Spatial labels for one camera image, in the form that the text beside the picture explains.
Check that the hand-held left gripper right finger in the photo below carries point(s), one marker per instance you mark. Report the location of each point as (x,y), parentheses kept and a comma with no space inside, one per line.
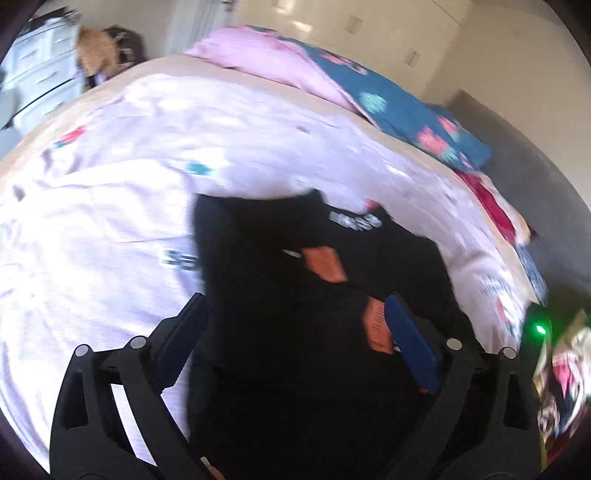
(411,341)

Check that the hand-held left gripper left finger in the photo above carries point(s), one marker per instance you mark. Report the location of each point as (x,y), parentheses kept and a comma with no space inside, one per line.
(183,333)

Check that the black garment with orange tags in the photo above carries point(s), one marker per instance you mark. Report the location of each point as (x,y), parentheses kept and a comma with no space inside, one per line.
(286,323)

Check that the pile of colourful clothes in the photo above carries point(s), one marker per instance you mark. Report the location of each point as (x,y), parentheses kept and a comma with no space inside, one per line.
(565,387)

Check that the dark blue patterned cloth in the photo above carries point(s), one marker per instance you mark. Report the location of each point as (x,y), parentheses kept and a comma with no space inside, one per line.
(533,272)

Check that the red and pink pillow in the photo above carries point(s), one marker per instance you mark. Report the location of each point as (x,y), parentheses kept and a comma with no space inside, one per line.
(496,205)

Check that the pink strawberry printed blanket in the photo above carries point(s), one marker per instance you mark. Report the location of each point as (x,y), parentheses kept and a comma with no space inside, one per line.
(115,207)

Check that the grey padded headboard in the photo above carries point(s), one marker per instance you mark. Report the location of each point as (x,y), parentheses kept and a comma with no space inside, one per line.
(526,161)

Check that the blue floral quilt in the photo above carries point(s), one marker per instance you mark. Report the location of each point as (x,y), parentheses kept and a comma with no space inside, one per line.
(397,108)

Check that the beige bed sheet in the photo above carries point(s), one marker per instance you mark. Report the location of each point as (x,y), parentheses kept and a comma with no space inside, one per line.
(323,104)

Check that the pink quilt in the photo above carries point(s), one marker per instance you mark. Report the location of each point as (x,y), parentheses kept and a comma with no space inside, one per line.
(272,55)

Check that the brown bag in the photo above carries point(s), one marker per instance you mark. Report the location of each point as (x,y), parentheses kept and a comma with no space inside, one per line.
(94,50)

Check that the white drawer cabinet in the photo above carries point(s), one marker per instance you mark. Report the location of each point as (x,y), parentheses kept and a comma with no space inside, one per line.
(39,69)

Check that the white wardrobe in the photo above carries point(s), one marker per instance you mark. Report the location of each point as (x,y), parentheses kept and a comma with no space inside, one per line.
(351,27)

